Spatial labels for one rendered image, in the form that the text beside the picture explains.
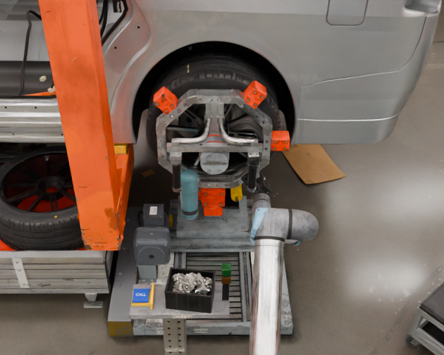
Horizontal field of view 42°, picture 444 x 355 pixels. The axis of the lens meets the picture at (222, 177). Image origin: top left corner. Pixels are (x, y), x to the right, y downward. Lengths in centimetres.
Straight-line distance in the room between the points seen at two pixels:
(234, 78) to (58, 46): 88
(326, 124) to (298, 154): 124
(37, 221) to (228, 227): 102
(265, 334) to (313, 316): 104
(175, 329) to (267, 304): 67
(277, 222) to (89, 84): 85
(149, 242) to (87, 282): 39
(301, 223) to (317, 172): 182
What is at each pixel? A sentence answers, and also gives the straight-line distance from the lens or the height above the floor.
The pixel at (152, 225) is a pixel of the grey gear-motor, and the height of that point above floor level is 38.
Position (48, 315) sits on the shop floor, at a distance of 320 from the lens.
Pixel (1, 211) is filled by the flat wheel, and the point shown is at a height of 50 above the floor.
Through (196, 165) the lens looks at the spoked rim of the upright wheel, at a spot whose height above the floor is 64.
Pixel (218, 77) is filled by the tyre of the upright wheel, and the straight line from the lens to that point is 264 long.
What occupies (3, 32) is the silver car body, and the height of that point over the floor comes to 94.
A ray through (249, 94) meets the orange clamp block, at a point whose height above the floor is 113.
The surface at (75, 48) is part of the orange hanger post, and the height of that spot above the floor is 154.
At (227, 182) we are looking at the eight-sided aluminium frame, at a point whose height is 62.
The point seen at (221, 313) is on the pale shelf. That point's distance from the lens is 253.
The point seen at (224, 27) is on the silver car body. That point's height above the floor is 138.
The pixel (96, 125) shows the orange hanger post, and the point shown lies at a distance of 225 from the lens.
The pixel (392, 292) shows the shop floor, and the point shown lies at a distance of 334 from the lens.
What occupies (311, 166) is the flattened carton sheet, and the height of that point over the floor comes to 1.
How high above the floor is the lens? 247
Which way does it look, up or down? 39 degrees down
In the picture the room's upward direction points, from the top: 1 degrees clockwise
